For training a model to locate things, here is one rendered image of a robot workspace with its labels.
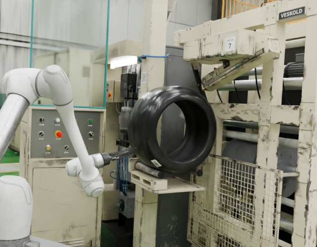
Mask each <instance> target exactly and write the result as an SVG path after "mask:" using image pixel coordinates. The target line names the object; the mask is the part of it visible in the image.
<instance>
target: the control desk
mask: <svg viewBox="0 0 317 247"><path fill-rule="evenodd" d="M74 115H75V119H76V122H77V125H78V128H79V131H80V134H81V136H82V139H83V142H84V144H85V147H86V150H87V152H88V155H92V154H96V153H100V154H101V153H104V151H105V128H106V109H96V108H74ZM77 157H78V156H77V154H76V152H75V149H74V147H73V145H72V142H71V140H70V138H69V135H68V133H67V130H66V128H65V126H64V123H63V121H62V118H61V116H60V114H59V113H58V111H57V109H56V108H55V107H48V106H29V107H27V109H26V111H25V113H24V116H23V118H22V120H21V138H20V170H19V177H22V178H24V179H25V180H26V181H27V182H28V183H29V185H30V188H31V192H32V198H33V212H32V222H31V228H30V235H31V236H35V237H39V238H42V239H46V240H50V241H53V242H57V243H61V244H64V245H68V246H72V247H100V239H101V216H102V194H101V195H100V196H98V197H91V196H89V195H88V194H87V193H86V192H85V190H84V189H83V187H82V185H81V183H80V181H79V178H78V177H71V176H68V175H67V172H66V169H65V166H66V163H67V162H69V161H70V160H72V159H75V158H77Z"/></svg>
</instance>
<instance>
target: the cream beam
mask: <svg viewBox="0 0 317 247"><path fill-rule="evenodd" d="M234 36H235V50H232V51H226V52H225V42H226V38H229V37H234ZM266 37H270V34H268V33H262V32H256V31H251V30H245V29H240V28H238V29H234V30H230V31H226V32H222V33H218V34H214V35H210V36H206V37H202V38H198V39H193V40H189V41H185V42H184V56H183V62H199V63H200V64H206V65H215V64H223V61H219V60H221V59H226V60H229V61H230V60H232V59H240V58H247V57H254V56H255V52H256V43H258V42H260V41H261V40H263V39H264V38H266Z"/></svg>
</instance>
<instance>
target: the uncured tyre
mask: <svg viewBox="0 0 317 247"><path fill-rule="evenodd" d="M172 103H175V104H176V105H178V106H179V107H180V109H181V110H182V112H183V114H184V117H185V122H186V131H185V136H184V139H183V141H182V142H181V144H180V145H179V146H178V147H177V148H176V149H175V150H174V151H173V152H171V153H169V154H166V155H164V153H163V152H162V151H161V149H160V147H159V144H158V141H157V125H158V121H159V118H160V116H161V114H162V113H163V111H164V110H165V109H166V108H167V107H168V106H169V105H170V104H172ZM215 138H216V119H215V114H214V111H213V109H212V107H211V105H210V103H209V102H208V101H207V99H206V98H205V97H204V96H203V95H202V94H200V93H199V92H197V91H195V90H193V89H191V88H189V87H185V86H163V87H157V88H154V89H152V90H150V91H148V92H147V93H146V94H144V95H143V96H142V97H141V98H140V99H139V100H138V101H137V102H136V104H135V105H134V107H133V109H132V111H131V113H130V116H129V120H128V139H129V143H130V146H131V148H135V147H138V149H139V152H137V153H135V154H136V156H137V157H138V158H139V160H140V161H142V162H143V163H144V164H146V165H147V166H150V167H152V168H155V169H157V170H160V171H162V172H164V173H169V174H181V173H186V172H189V171H191V170H193V169H195V168H197V167H198V166H200V165H201V164H202V163H203V162H204V161H205V160H206V158H207V157H208V155H209V154H210V152H211V150H212V148H213V145H214V142H215ZM152 160H156V161H157V162H158V163H159V164H160V165H161V166H160V167H156V166H155V165H154V164H153V163H152V162H151V161H152Z"/></svg>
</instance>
